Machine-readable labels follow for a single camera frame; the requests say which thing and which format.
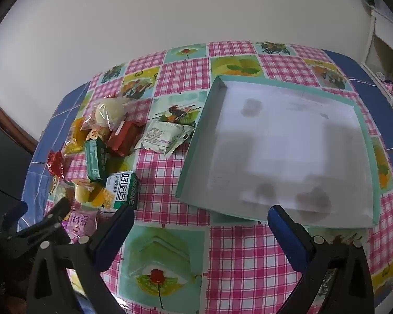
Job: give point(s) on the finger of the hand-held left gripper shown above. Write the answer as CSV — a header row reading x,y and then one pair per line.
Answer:
x,y
54,219
17,212

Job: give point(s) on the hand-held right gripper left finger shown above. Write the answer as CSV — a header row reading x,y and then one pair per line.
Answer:
x,y
113,238

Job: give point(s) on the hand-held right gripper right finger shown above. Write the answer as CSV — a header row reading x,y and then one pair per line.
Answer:
x,y
288,235

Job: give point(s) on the pink snack packet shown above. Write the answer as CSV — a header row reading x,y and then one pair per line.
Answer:
x,y
80,220

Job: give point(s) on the yellow jelly cups pack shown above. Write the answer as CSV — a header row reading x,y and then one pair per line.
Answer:
x,y
85,193

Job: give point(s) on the green and white cracker packet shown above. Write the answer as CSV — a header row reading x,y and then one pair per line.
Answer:
x,y
121,188

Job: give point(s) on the small red foil packet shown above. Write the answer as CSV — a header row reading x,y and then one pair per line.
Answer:
x,y
55,165

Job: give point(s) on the yellow snack packet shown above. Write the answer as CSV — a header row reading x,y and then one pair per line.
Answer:
x,y
73,137

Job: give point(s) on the beige red print snack packet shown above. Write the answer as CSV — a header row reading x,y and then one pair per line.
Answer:
x,y
96,133

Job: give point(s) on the teal cardboard box tray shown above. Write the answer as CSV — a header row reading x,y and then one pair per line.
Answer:
x,y
281,137

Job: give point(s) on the dark red snack packet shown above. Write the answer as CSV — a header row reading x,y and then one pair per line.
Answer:
x,y
122,137

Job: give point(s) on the white and green snack packet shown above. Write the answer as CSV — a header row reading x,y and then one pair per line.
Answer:
x,y
157,135

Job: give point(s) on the clear bag with white bun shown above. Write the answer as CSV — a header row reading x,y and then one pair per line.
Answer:
x,y
108,111

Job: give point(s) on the pink round object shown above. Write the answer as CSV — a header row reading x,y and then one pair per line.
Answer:
x,y
388,85

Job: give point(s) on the white shelf unit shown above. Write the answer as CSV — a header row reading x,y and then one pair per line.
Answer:
x,y
380,29

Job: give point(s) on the brown wooden door frame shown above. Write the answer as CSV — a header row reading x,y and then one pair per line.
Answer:
x,y
13,127

